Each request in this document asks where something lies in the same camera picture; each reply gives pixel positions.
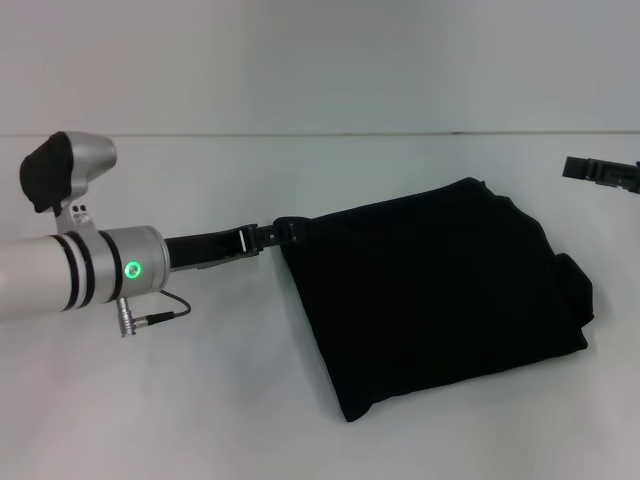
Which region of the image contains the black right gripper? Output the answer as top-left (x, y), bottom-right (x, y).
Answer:
top-left (561, 155), bottom-right (640, 194)

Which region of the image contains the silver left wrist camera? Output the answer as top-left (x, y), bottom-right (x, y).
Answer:
top-left (18, 130), bottom-right (118, 235)

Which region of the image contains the black shirt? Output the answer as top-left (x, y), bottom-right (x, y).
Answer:
top-left (273, 176), bottom-right (595, 424)

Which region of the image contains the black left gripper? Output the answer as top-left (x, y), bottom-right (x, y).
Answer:
top-left (163, 216), bottom-right (307, 272)

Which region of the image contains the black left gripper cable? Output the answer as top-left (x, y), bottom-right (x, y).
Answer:
top-left (116, 289), bottom-right (193, 339)

